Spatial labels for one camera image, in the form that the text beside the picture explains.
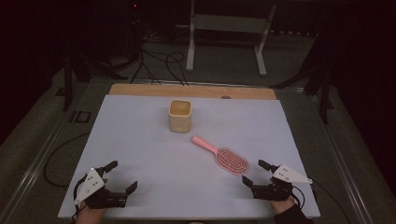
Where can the black floor socket box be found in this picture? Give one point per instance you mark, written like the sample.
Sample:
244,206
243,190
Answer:
81,116

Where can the wooden table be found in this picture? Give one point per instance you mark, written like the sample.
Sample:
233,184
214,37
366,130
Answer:
193,91

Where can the beige square cup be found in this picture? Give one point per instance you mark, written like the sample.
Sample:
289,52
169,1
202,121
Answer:
180,119

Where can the white metal table frame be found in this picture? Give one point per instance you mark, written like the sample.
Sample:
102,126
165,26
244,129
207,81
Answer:
229,23

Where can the person's left hand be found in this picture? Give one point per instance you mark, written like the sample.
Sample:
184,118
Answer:
89,215

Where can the white table cover sheet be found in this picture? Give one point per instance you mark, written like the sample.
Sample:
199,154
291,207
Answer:
174,174

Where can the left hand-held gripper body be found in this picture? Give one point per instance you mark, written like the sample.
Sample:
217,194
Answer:
90,186

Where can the dark equipment rack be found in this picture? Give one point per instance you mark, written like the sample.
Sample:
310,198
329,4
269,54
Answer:
132,28

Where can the pink hairbrush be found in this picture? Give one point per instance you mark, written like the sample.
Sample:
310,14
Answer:
232,161

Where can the person's right hand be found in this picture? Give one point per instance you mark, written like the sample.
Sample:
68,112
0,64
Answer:
281,205

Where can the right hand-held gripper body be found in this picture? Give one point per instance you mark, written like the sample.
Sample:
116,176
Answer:
288,176

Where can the black stand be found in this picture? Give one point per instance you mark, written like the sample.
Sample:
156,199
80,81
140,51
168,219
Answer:
69,81
323,84

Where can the metal floor rail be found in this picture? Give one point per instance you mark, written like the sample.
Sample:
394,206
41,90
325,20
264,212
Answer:
342,168
34,169

